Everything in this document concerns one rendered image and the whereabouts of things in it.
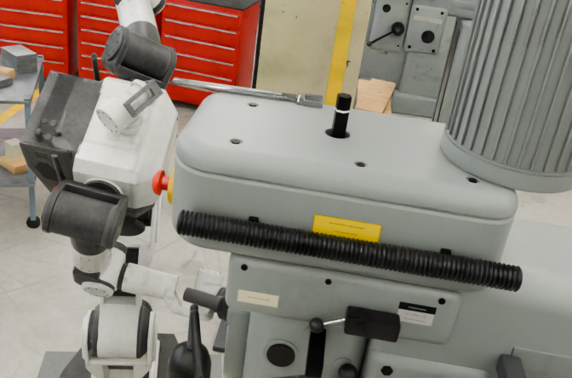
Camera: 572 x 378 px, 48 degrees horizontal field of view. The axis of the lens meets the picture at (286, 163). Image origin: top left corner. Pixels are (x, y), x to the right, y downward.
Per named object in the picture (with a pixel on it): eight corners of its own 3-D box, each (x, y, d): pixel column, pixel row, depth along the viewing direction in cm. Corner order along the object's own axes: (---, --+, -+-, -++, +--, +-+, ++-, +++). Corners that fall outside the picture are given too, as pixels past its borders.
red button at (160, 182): (149, 198, 100) (150, 175, 98) (157, 186, 104) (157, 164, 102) (169, 202, 100) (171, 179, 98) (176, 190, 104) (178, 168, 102)
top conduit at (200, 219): (174, 239, 85) (176, 216, 84) (183, 223, 89) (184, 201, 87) (517, 298, 83) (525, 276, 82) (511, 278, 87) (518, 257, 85)
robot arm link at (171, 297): (213, 317, 167) (161, 305, 166) (221, 283, 167) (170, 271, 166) (212, 323, 160) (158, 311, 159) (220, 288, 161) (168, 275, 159)
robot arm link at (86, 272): (65, 289, 158) (60, 257, 139) (82, 241, 164) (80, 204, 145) (111, 300, 159) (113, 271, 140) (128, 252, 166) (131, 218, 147)
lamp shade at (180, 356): (167, 359, 111) (168, 332, 109) (208, 358, 113) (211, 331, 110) (167, 392, 105) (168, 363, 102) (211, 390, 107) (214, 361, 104)
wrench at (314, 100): (169, 87, 102) (169, 82, 102) (174, 79, 106) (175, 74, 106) (322, 108, 102) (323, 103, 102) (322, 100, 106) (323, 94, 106)
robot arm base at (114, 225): (37, 245, 134) (39, 209, 127) (59, 203, 144) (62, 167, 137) (108, 264, 136) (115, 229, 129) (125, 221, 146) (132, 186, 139)
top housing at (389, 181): (160, 248, 90) (164, 144, 83) (203, 167, 114) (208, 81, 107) (495, 305, 88) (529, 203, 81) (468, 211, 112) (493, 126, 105)
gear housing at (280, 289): (221, 312, 95) (227, 255, 91) (248, 227, 117) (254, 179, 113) (449, 352, 94) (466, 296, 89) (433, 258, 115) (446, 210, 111)
